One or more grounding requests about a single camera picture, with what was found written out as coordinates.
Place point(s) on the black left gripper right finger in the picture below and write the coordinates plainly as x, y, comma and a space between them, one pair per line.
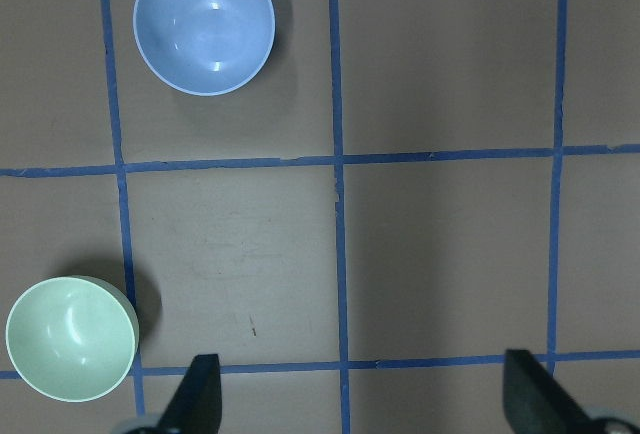
533, 402

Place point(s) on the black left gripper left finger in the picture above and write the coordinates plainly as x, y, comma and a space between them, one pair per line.
196, 405

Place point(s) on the green bowl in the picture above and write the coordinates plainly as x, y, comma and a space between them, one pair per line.
72, 338

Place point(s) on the blue bowl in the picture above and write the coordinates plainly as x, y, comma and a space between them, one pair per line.
204, 47

